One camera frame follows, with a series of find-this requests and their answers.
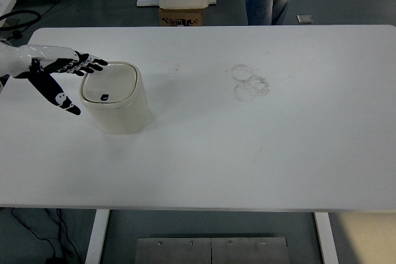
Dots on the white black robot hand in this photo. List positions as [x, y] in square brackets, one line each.
[43, 80]

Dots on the cream lidded trash bin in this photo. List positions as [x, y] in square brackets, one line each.
[120, 112]

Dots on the black power plug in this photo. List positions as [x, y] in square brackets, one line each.
[18, 34]

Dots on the white side table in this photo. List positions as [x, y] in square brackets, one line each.
[5, 5]

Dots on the white metal foot bar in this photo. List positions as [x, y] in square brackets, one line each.
[147, 3]

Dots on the brown cardboard box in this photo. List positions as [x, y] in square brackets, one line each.
[182, 16]

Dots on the white table leg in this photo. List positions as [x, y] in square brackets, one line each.
[326, 239]
[97, 236]

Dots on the grey metal plate with screws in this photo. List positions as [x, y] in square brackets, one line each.
[185, 251]

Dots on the grey floor socket plate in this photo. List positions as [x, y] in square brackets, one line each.
[305, 19]

